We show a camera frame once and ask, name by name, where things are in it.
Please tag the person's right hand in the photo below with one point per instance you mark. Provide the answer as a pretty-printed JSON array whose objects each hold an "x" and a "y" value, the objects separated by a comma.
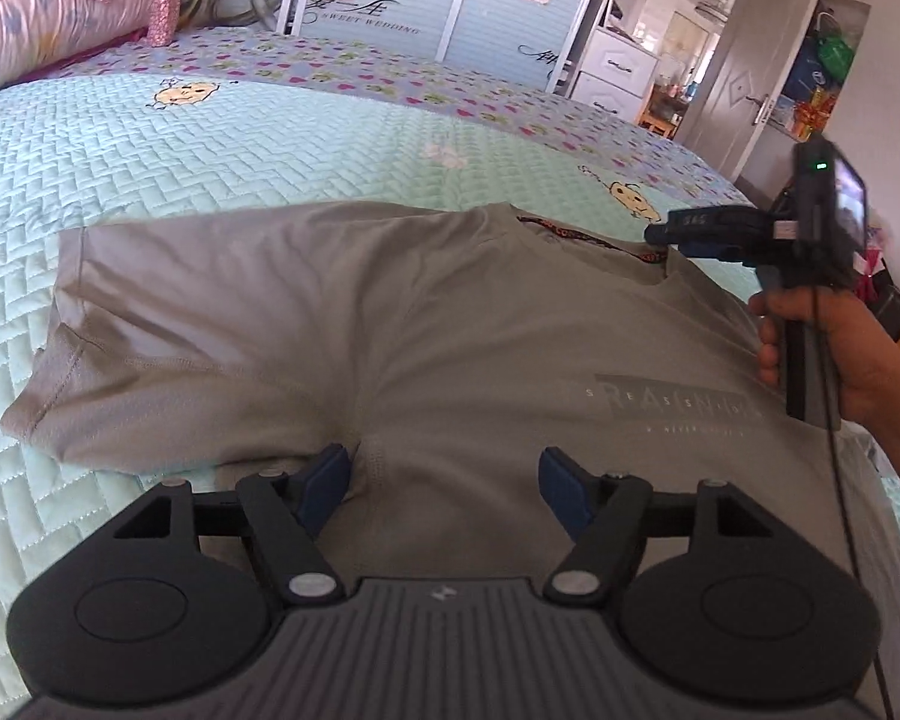
[{"x": 867, "y": 360}]

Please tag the mint green quilted blanket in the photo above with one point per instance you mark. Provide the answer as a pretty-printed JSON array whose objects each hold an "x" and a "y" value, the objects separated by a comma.
[{"x": 125, "y": 148}]

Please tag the frog and heart bedsheet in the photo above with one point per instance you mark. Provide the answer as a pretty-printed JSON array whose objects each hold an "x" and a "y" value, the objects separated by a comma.
[{"x": 349, "y": 67}]

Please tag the small wooden chair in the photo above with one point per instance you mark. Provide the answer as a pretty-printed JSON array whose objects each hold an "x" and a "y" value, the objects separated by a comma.
[{"x": 664, "y": 112}]

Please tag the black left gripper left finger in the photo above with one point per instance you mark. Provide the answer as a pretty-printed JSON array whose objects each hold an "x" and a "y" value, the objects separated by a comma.
[{"x": 254, "y": 546}]

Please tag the black chair with clothes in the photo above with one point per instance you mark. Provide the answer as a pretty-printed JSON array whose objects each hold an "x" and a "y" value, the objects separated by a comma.
[{"x": 875, "y": 285}]

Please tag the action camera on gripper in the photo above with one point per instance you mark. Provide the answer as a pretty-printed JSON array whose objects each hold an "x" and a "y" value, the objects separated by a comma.
[{"x": 844, "y": 214}]

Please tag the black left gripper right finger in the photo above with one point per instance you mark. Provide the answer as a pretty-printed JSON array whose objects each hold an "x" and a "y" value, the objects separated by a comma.
[{"x": 609, "y": 519}]

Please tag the hanging bags on wall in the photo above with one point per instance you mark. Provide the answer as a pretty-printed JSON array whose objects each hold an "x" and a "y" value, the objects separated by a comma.
[{"x": 824, "y": 60}]

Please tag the white drawer shelf unit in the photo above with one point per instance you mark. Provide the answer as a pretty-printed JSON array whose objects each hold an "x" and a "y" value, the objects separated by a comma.
[{"x": 624, "y": 51}]

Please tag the white room door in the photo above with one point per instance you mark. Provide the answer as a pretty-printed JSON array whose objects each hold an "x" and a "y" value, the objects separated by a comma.
[{"x": 756, "y": 51}]

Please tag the grey t-shirt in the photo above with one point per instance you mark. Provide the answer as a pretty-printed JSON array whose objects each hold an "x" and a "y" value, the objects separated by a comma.
[{"x": 445, "y": 350}]

